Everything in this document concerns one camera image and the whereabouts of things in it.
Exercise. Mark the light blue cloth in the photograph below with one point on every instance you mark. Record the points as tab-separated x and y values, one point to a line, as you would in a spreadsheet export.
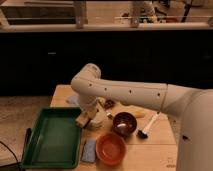
72	101

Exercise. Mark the small brown object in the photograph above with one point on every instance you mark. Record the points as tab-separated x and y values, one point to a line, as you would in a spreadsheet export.
109	104

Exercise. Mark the yellow banana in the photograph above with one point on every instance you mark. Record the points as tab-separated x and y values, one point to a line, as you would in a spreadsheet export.
135	111

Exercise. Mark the white cup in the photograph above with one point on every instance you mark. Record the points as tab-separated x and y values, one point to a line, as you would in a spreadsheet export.
97	121

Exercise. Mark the blue grey eraser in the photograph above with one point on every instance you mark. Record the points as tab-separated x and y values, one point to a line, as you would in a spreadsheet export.
89	153

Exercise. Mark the dark brown bowl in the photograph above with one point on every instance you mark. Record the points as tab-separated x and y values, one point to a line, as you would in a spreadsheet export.
124	124

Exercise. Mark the white handled black brush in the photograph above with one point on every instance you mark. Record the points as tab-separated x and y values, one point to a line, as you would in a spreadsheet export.
143	133

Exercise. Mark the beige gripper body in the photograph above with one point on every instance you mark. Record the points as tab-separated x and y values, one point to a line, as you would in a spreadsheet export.
83	120

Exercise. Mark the orange bowl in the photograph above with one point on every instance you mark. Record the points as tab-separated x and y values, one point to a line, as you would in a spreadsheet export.
110	149

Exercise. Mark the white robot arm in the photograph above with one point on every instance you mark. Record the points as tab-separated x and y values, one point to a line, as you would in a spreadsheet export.
193	106

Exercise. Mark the black marker pen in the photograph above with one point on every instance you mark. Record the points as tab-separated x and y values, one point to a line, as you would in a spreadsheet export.
26	140

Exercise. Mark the green plastic tray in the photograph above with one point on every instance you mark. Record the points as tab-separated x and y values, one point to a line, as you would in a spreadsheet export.
55	140

